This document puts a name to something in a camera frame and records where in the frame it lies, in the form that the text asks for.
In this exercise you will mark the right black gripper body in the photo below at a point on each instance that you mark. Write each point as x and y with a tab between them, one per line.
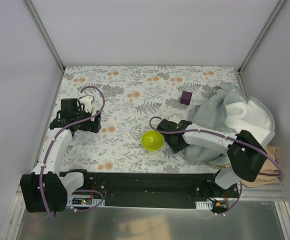
176	142

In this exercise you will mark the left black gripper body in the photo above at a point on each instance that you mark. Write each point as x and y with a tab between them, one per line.
95	122

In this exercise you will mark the grey sweatshirt cloth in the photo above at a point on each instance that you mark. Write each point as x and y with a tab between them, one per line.
211	114

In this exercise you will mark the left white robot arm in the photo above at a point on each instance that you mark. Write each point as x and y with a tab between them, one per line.
43	189

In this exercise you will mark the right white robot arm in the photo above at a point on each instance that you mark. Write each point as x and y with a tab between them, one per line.
246	156

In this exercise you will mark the beige cloth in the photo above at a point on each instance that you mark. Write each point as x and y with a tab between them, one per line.
267	168

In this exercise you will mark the yellow-green bowl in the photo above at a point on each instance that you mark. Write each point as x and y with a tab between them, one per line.
152	140

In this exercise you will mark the purple cube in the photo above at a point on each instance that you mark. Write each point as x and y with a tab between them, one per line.
186	98

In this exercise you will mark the floral tablecloth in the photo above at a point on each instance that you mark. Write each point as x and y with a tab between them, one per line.
128	97

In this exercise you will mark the white towel grey trim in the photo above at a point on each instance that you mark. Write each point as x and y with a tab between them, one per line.
249	114

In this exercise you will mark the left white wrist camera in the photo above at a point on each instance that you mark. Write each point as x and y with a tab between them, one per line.
86	103

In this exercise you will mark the left aluminium frame post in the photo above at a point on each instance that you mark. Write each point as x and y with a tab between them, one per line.
44	34

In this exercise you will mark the aluminium frame post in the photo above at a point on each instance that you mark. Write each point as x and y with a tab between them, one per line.
262	34
44	34

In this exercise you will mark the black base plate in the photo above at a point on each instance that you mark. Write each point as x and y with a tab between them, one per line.
154	190

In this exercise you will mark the right aluminium frame post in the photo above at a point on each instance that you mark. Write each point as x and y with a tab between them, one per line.
262	34

